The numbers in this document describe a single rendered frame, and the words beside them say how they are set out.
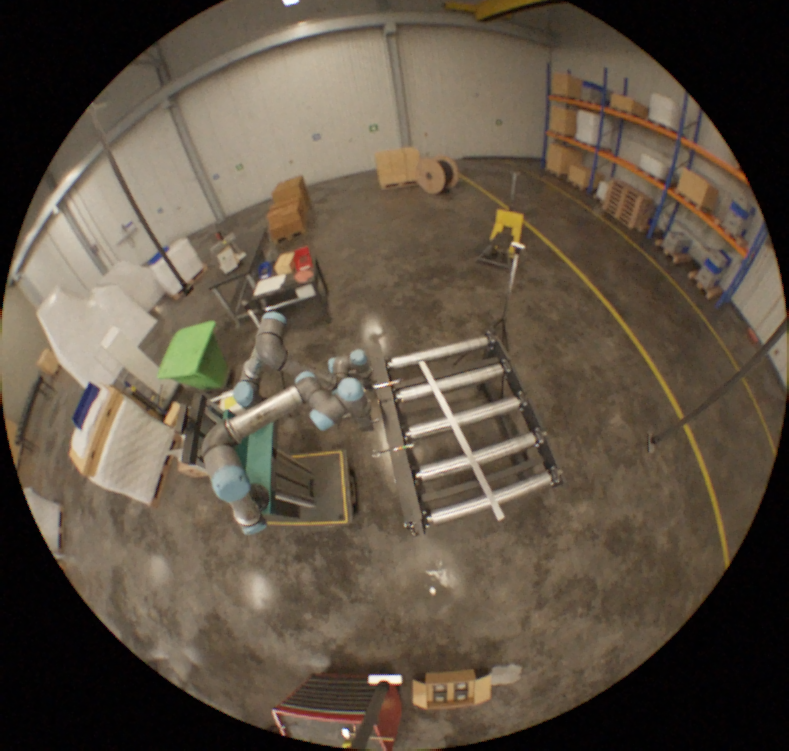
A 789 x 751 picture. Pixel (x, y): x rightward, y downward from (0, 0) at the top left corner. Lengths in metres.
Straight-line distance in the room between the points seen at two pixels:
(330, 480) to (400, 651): 1.82
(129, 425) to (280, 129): 9.66
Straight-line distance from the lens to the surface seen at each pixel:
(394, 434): 1.54
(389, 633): 2.86
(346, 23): 10.56
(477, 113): 11.94
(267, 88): 10.91
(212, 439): 0.91
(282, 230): 6.66
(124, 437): 3.86
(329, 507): 2.44
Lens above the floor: 2.61
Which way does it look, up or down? 53 degrees down
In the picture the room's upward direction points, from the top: 12 degrees counter-clockwise
